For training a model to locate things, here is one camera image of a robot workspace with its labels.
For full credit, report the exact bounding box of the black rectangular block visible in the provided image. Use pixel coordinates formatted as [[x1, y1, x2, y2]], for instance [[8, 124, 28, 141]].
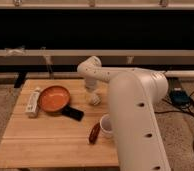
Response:
[[62, 106, 84, 121]]

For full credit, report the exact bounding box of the white sponge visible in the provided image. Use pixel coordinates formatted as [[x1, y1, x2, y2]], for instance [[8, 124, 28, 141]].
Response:
[[88, 93, 101, 106]]

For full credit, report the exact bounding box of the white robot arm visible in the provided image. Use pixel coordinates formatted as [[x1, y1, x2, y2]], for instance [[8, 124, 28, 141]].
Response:
[[77, 56, 171, 171]]

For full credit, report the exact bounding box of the white paper cup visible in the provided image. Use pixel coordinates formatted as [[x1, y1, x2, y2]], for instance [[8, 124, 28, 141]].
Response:
[[100, 114, 113, 138]]

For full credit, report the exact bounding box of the red brown sausage toy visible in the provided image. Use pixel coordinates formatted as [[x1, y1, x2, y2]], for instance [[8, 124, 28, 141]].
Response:
[[89, 123, 100, 144]]

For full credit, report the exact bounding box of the orange bowl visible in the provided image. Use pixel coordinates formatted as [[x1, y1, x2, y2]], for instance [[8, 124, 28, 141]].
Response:
[[38, 86, 70, 113]]

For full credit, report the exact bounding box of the white remote control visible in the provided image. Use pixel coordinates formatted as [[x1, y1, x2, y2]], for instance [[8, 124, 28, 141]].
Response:
[[25, 87, 41, 118]]

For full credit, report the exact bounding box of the black table leg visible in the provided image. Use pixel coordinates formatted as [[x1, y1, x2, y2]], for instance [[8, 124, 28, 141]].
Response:
[[14, 72, 27, 88]]

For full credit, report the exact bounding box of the blue power adapter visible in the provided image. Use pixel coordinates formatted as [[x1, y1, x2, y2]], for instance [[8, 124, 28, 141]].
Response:
[[169, 89, 190, 106]]

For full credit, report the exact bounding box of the metal rail frame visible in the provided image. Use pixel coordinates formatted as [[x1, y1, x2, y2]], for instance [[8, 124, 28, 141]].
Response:
[[0, 49, 194, 65]]

